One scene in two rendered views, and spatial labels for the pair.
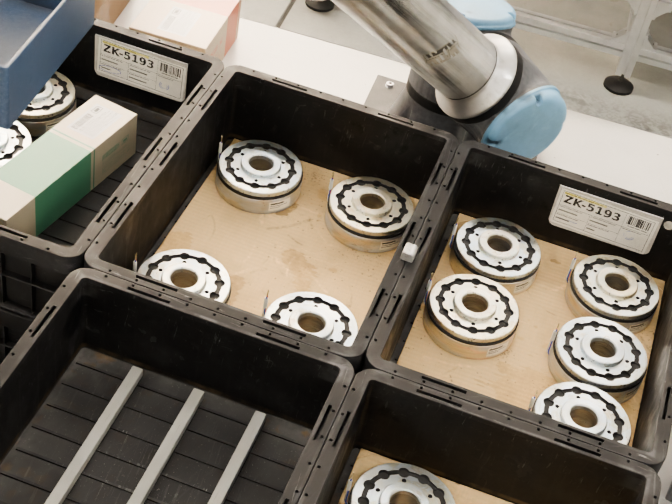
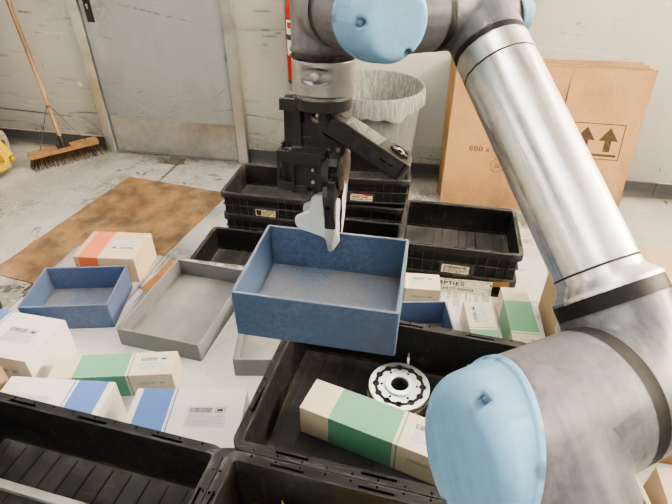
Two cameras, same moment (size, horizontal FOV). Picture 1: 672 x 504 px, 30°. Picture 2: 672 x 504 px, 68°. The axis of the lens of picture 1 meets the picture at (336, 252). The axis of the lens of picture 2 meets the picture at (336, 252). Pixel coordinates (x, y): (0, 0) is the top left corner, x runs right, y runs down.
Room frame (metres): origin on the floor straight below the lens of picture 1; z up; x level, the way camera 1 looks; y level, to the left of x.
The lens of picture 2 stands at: (1.05, -0.13, 1.52)
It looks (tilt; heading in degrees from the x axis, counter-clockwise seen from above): 35 degrees down; 94
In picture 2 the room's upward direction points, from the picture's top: straight up
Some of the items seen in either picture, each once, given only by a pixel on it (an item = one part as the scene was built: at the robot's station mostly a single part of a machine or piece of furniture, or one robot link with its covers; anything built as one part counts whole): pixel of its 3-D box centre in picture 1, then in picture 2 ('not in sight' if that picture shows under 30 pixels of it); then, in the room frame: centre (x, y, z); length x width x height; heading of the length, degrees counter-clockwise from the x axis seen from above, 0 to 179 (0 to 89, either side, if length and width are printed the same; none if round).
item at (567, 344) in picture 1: (601, 351); not in sight; (0.97, -0.30, 0.86); 0.10 x 0.10 x 0.01
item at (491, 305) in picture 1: (474, 304); not in sight; (1.00, -0.16, 0.86); 0.05 x 0.05 x 0.01
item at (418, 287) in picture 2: not in sight; (389, 288); (1.12, 0.84, 0.73); 0.24 x 0.06 x 0.06; 177
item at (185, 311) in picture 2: not in sight; (188, 305); (0.64, 0.75, 0.73); 0.27 x 0.20 x 0.05; 79
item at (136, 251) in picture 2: not in sight; (116, 256); (0.39, 0.92, 0.74); 0.16 x 0.12 x 0.07; 0
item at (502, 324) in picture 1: (473, 307); not in sight; (1.00, -0.16, 0.86); 0.10 x 0.10 x 0.01
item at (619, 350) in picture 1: (602, 348); not in sight; (0.97, -0.30, 0.86); 0.05 x 0.05 x 0.01
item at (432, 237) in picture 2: not in sight; (451, 276); (1.38, 1.37, 0.37); 0.40 x 0.30 x 0.45; 172
